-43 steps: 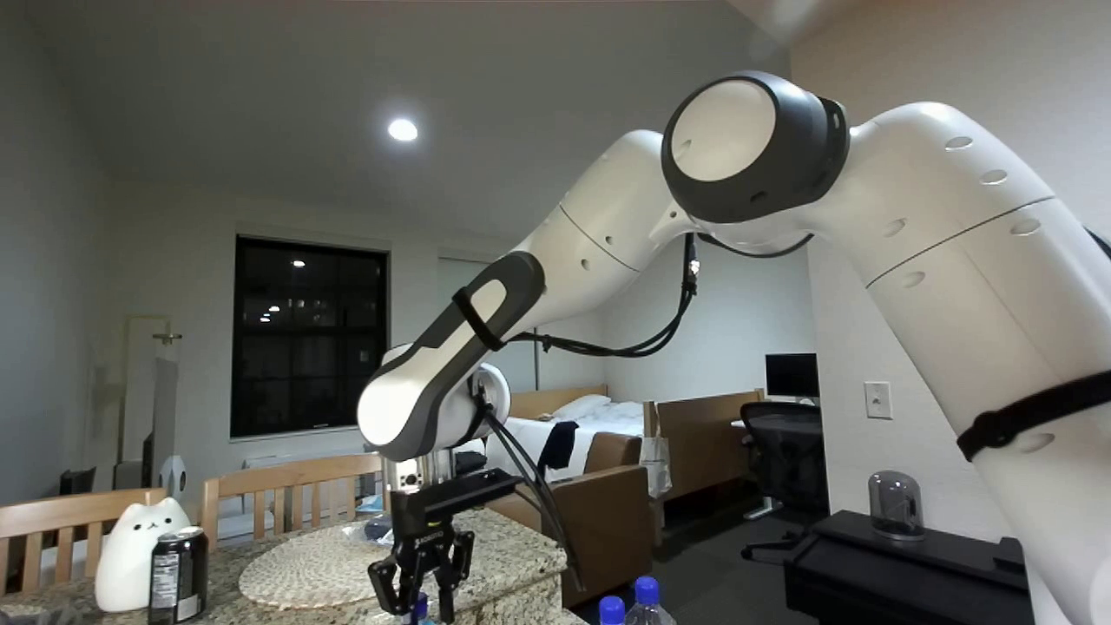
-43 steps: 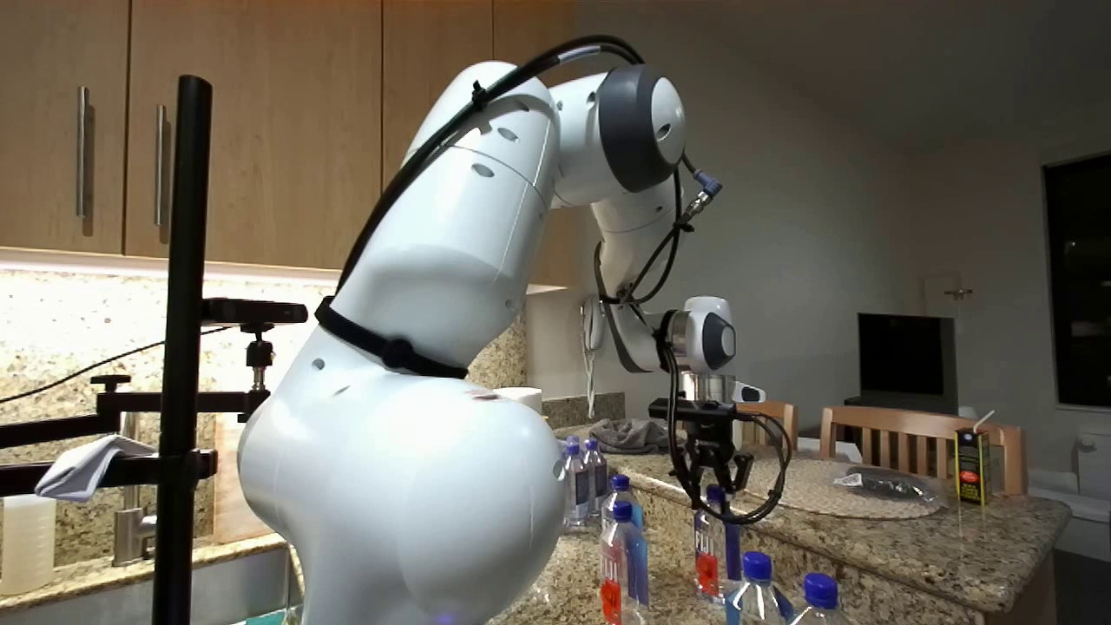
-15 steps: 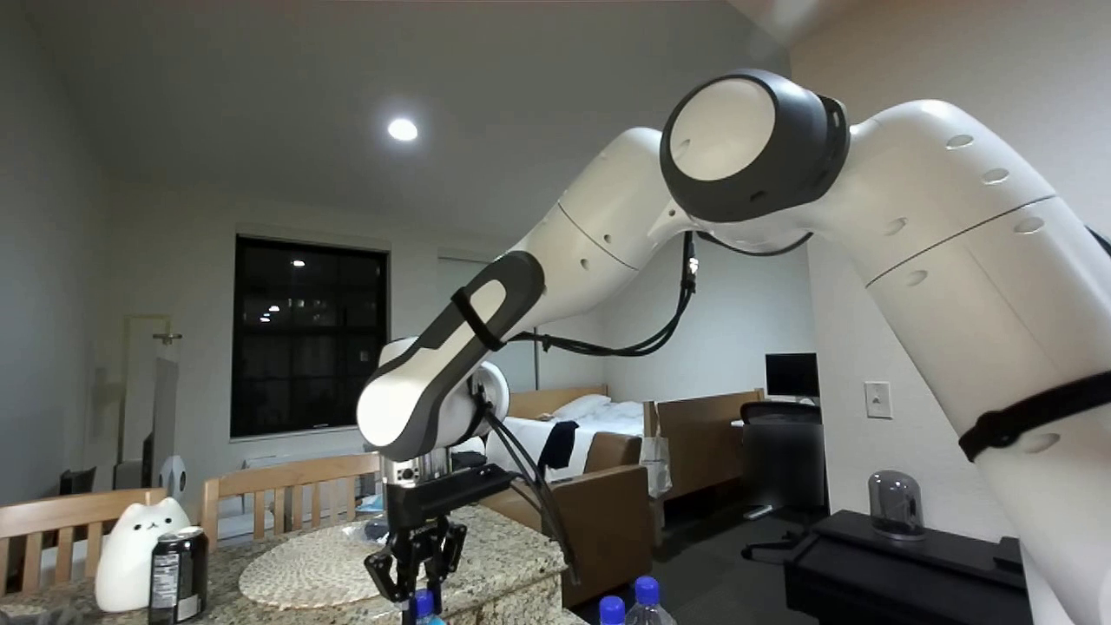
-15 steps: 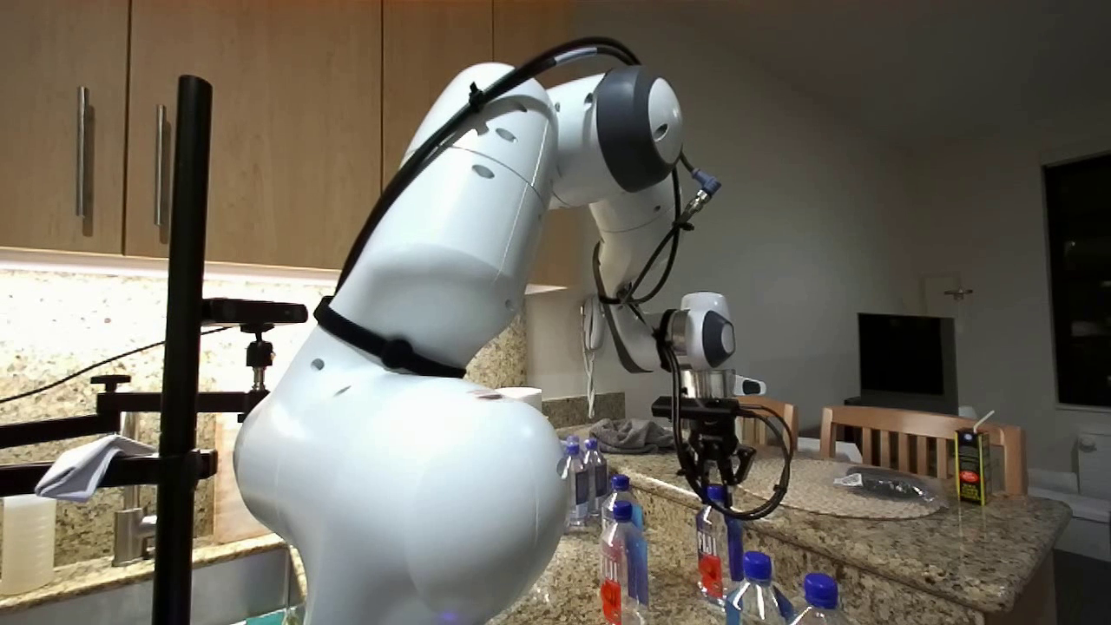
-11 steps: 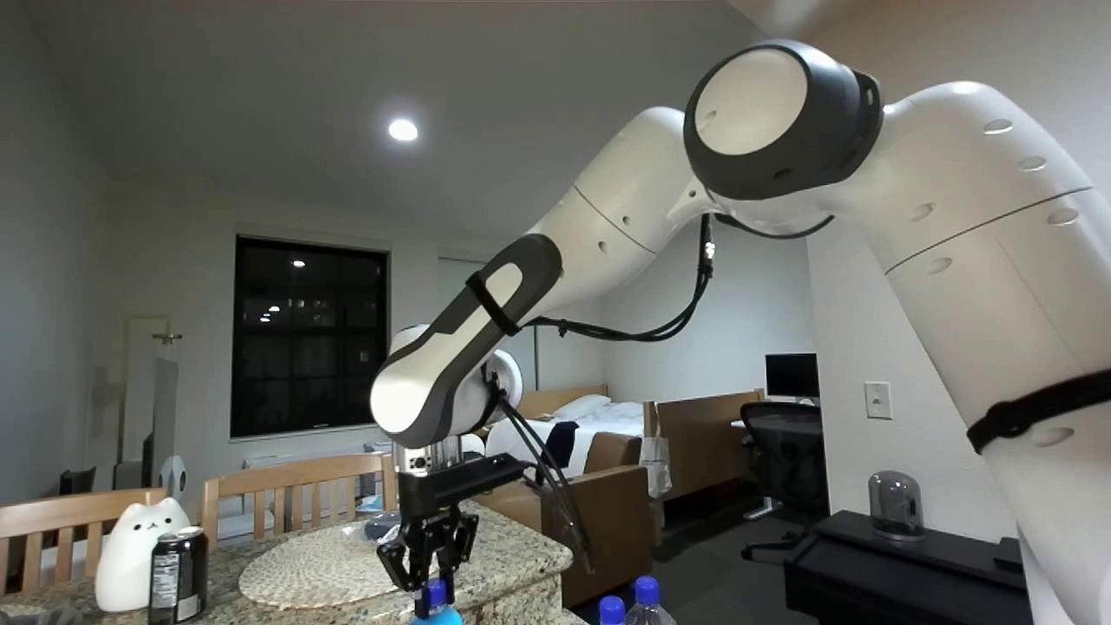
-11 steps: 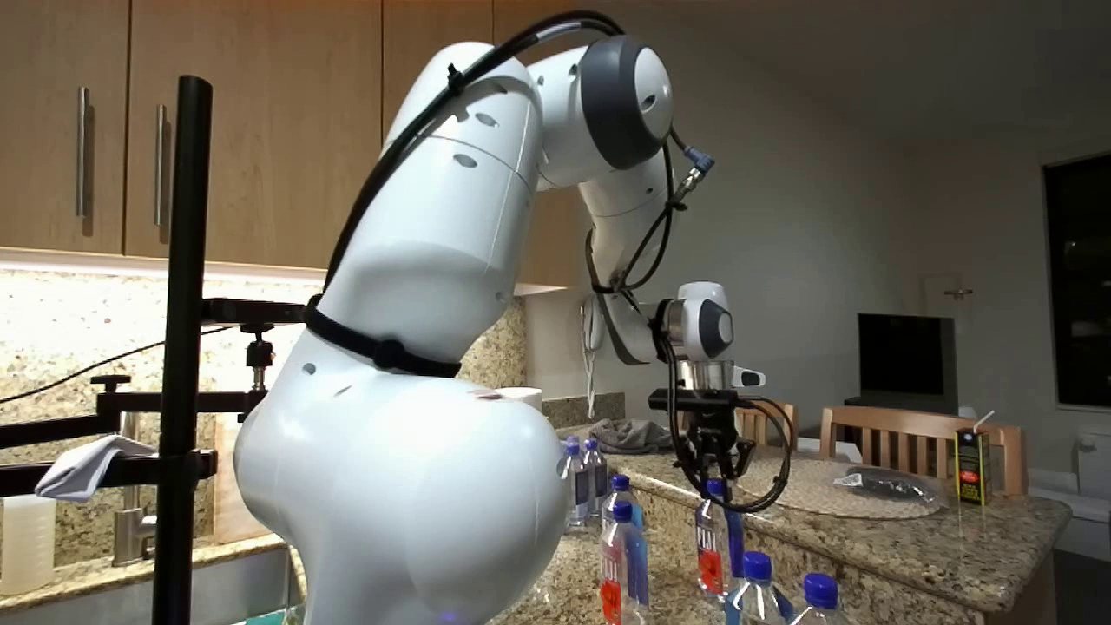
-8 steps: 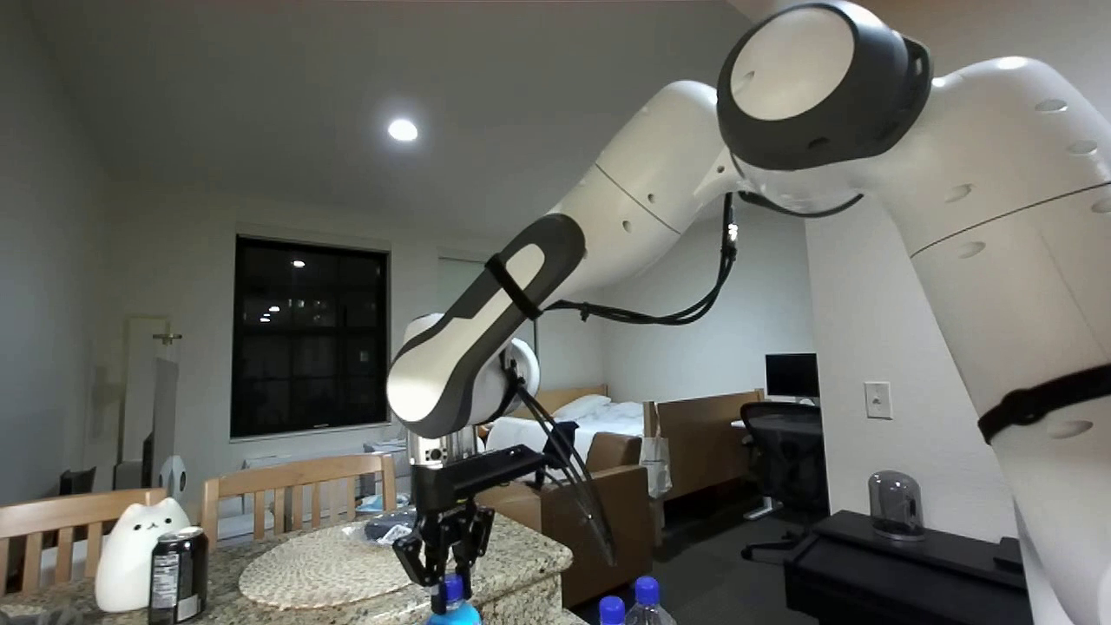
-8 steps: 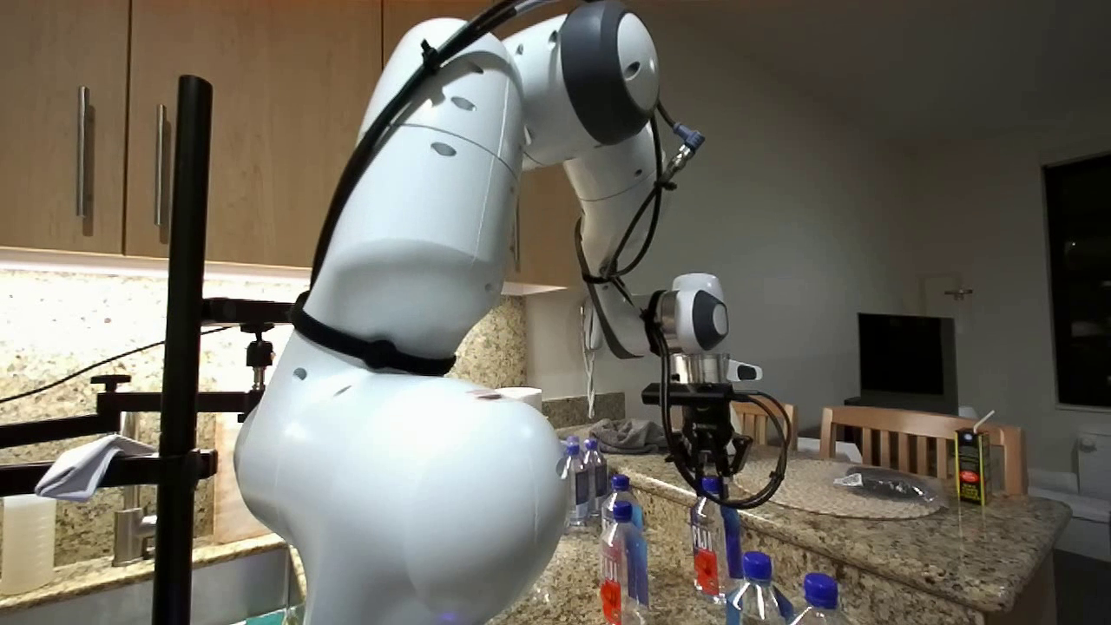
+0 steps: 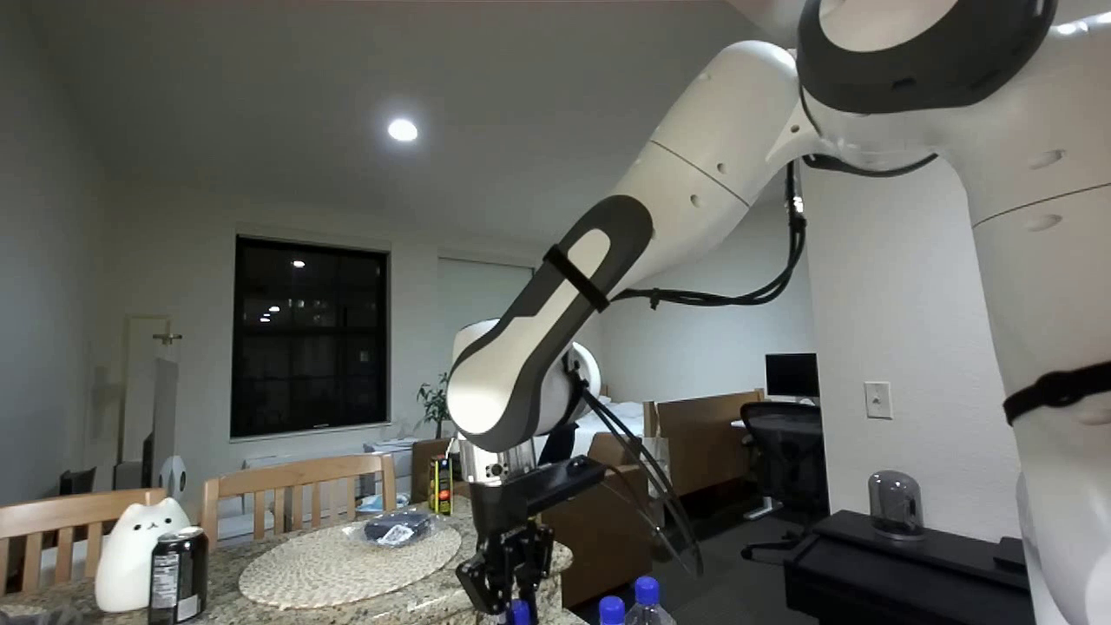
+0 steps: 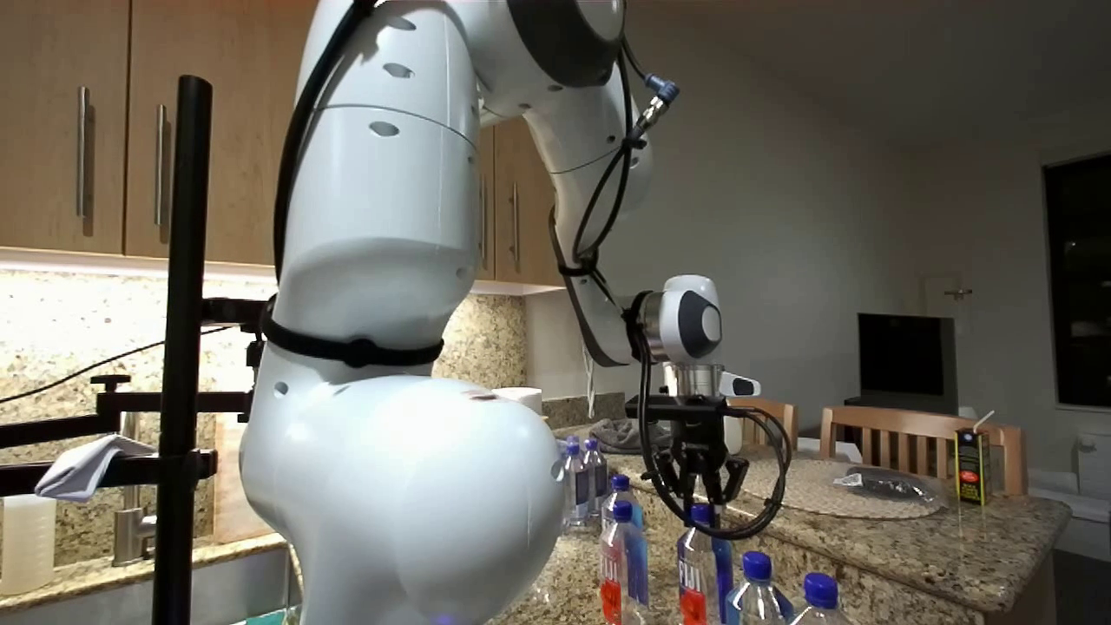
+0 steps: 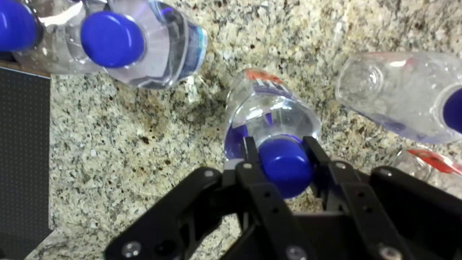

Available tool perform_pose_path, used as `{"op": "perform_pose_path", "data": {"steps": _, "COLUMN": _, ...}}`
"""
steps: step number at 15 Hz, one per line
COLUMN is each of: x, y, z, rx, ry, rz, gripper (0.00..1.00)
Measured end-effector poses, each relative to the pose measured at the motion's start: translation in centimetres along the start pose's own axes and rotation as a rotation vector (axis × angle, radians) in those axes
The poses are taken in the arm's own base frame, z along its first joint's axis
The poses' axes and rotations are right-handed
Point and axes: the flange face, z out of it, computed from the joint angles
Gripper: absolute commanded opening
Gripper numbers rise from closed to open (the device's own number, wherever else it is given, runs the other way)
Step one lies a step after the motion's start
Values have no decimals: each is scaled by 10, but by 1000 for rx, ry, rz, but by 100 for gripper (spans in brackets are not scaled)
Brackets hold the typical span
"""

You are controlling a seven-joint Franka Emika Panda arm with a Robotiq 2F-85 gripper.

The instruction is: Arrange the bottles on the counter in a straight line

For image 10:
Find black strap band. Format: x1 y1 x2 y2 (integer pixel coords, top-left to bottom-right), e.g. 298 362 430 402
256 310 447 372

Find black stand bracket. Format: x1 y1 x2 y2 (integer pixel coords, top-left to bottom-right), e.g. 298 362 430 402
201 296 282 340

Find wooden slatted chair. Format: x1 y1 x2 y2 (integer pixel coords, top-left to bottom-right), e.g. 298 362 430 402
725 393 801 458
815 402 1031 505

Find white crumpled cloth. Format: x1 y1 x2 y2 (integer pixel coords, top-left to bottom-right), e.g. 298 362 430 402
31 431 157 505

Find dark window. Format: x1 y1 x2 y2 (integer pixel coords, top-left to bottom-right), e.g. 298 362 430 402
1038 149 1111 411

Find metal cabinet handle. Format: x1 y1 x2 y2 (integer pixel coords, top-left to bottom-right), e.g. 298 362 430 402
72 85 97 239
150 101 174 242

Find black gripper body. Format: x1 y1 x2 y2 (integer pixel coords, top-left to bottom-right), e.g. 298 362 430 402
657 415 736 466

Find round woven placemat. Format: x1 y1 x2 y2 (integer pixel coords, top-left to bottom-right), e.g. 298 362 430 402
739 451 948 524

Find black vertical stand pole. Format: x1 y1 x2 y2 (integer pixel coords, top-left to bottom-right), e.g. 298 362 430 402
150 73 216 625

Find clear blue-capped water bottle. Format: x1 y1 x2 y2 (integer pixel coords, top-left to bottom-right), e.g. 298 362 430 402
599 474 649 540
725 550 792 625
792 570 849 625

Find white pillar candle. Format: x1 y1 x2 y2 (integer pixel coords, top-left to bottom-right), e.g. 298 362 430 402
0 492 58 597

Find small metal cup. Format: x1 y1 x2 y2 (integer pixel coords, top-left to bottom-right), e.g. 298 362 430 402
109 505 160 570

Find clear plastic bag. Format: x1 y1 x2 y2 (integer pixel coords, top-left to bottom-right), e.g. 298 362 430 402
830 464 945 509

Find grey crumpled cloth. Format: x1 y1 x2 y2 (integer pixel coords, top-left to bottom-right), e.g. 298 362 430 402
587 416 653 458

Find small white appliance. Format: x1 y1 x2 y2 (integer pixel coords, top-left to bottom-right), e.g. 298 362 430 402
1070 426 1111 505

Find small blue-capped water bottle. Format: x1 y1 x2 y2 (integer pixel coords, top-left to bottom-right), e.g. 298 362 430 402
562 436 592 536
579 436 614 532

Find juice carton with straw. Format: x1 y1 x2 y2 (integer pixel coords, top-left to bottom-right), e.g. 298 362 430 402
950 408 995 510

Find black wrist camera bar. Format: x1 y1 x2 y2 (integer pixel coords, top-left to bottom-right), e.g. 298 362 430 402
626 393 746 424

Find wooden cabinet door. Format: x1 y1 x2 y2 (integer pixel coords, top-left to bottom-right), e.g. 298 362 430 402
476 117 501 289
492 116 577 292
120 0 319 268
0 0 130 256

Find red-blue label water bottle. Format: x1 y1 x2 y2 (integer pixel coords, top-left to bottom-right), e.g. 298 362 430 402
597 497 653 625
672 497 736 625

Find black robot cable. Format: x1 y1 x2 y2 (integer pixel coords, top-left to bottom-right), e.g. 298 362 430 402
266 0 799 541

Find black television screen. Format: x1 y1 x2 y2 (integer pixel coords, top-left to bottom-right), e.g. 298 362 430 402
855 310 961 416

